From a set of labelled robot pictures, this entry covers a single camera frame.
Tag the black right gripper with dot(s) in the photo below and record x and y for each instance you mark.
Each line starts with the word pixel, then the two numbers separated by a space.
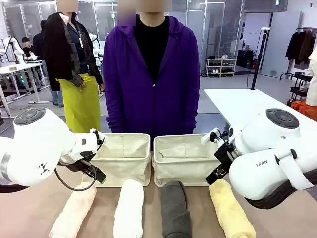
pixel 225 153

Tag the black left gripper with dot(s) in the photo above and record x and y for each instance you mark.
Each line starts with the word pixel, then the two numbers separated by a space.
pixel 73 163

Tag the yellow towel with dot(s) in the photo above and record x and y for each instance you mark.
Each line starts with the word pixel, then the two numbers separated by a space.
pixel 230 213

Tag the pink towel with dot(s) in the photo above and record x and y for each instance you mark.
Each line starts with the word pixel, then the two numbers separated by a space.
pixel 71 213

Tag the white towel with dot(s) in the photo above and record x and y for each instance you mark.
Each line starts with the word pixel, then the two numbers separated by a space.
pixel 128 208

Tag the grey towel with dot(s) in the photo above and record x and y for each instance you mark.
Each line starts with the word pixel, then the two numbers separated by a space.
pixel 175 210

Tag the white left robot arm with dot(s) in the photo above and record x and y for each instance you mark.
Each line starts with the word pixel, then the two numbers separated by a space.
pixel 37 148

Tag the purple sleeved left forearm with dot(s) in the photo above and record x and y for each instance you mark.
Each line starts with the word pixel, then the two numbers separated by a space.
pixel 192 116

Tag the purple sleeved right forearm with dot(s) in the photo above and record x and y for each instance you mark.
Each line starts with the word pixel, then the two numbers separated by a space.
pixel 114 116

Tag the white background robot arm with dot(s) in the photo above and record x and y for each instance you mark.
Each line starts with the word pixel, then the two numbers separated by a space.
pixel 94 42
pixel 10 47

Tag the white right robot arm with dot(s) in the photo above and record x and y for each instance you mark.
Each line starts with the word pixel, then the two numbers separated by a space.
pixel 260 138

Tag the yellow apron person right hand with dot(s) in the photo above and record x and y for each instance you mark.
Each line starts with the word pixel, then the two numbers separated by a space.
pixel 81 84

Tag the cream fabric basket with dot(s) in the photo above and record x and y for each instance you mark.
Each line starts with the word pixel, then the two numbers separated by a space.
pixel 123 168
pixel 183 171

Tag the person in yellow apron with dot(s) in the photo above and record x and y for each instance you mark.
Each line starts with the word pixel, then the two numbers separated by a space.
pixel 79 106

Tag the white side table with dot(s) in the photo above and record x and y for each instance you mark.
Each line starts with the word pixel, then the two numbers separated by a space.
pixel 237 101

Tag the person in purple hoodie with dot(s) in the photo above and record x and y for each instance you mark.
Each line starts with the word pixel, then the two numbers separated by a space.
pixel 128 86

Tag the wooden shoe rack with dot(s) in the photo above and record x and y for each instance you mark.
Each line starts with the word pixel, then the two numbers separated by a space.
pixel 220 67

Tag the orange cloth item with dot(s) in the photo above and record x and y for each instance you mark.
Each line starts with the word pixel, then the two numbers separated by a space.
pixel 304 107

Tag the black utility cart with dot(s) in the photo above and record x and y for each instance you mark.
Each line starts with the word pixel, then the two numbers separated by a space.
pixel 301 90

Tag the black pole stand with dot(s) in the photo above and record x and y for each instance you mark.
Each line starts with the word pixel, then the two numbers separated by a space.
pixel 257 62

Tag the black bags pile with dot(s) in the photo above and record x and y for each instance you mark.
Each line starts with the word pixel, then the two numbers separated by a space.
pixel 245 58

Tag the white office desk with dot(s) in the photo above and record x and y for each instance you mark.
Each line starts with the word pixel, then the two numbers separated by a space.
pixel 17 69

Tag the person in beige clothes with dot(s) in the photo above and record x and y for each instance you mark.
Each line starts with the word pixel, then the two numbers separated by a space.
pixel 312 81

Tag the seated background person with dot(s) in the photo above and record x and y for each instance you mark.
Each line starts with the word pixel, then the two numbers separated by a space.
pixel 27 48

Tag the standing background person in black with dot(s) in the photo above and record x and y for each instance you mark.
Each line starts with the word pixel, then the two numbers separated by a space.
pixel 39 42

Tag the clothes rack with dark coats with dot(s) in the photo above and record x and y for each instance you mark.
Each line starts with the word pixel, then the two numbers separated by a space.
pixel 297 47

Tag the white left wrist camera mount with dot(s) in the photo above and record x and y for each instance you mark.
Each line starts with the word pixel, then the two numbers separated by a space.
pixel 99 138

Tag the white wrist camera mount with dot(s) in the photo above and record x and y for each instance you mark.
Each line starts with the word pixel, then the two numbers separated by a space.
pixel 99 138
pixel 210 136

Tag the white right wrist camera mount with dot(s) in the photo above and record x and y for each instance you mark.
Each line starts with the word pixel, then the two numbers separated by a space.
pixel 210 136

